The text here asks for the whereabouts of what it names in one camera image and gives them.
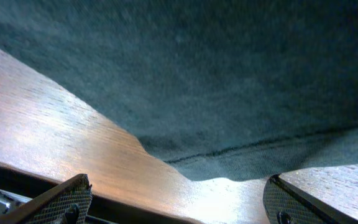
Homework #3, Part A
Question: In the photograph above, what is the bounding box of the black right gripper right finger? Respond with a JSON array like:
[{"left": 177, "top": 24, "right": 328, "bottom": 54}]
[{"left": 263, "top": 174, "right": 358, "bottom": 224}]

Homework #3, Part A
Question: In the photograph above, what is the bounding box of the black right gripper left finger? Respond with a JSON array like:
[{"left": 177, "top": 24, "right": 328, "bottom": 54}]
[{"left": 0, "top": 174, "right": 93, "bottom": 224}]

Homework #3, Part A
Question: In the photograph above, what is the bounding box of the dark green t-shirt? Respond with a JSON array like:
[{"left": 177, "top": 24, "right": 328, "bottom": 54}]
[{"left": 0, "top": 0, "right": 358, "bottom": 181}]

